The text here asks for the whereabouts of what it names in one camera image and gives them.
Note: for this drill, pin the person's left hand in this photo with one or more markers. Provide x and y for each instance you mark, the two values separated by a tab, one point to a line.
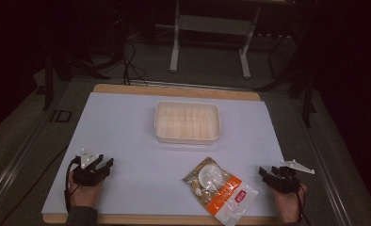
83	194

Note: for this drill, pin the person's right hand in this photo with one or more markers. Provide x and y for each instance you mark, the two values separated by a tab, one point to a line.
286	202

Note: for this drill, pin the wooden table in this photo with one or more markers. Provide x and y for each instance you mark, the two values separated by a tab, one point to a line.
174	91

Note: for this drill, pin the clear orange snack bag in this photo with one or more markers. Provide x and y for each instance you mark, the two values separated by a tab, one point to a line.
219	191

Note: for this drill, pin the black stand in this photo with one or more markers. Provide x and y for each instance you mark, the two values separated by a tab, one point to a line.
299	72
61	59

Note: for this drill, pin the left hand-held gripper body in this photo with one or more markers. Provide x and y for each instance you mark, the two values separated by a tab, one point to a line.
87	174

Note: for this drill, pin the white metal desk frame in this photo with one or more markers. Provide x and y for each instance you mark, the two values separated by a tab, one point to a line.
210	28

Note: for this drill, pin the white paper sheet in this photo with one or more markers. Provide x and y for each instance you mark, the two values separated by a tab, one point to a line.
149	150

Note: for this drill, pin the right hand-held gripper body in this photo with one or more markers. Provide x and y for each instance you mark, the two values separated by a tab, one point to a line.
287	178

